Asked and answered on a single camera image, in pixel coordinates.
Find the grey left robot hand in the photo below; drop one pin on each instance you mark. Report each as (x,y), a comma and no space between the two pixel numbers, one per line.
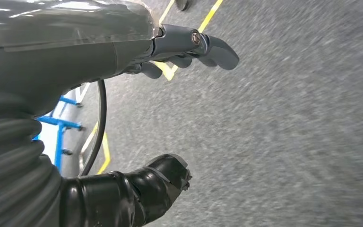
(59,47)

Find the blue frame workbench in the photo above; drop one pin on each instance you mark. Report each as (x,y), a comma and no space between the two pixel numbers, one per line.
(59,137)

